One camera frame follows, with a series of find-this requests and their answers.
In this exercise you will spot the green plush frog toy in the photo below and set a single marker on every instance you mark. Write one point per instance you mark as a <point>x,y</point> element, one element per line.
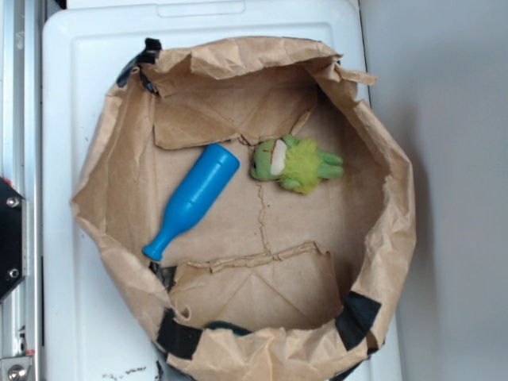
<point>296,165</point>

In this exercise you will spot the brown paper bag basket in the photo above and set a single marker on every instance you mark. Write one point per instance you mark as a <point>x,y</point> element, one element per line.
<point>270,284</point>

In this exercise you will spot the blue plastic bottle toy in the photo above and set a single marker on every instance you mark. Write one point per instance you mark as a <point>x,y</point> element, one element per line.
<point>193,197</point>

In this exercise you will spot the white plastic bin lid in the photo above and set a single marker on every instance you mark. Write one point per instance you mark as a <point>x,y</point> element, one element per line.
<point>89,332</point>

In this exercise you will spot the black mounting bracket plate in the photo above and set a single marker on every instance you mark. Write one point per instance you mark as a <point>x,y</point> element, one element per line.
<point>12,239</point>

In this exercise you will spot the aluminium frame rail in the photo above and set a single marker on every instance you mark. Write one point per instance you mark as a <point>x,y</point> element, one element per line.
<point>22,321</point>

